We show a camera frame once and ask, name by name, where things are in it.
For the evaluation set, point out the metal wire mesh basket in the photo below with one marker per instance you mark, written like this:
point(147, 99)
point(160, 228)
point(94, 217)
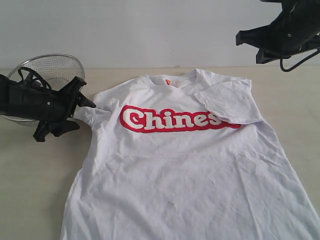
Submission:
point(52, 71)

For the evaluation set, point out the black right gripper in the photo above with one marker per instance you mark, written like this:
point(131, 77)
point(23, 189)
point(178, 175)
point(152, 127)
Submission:
point(297, 23)

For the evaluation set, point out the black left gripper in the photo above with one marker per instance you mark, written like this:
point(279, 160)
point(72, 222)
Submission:
point(52, 109)

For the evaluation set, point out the white t-shirt red lettering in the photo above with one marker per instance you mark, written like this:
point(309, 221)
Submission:
point(184, 158)

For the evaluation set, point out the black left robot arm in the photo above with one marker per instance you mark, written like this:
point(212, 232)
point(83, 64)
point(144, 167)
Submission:
point(12, 97)

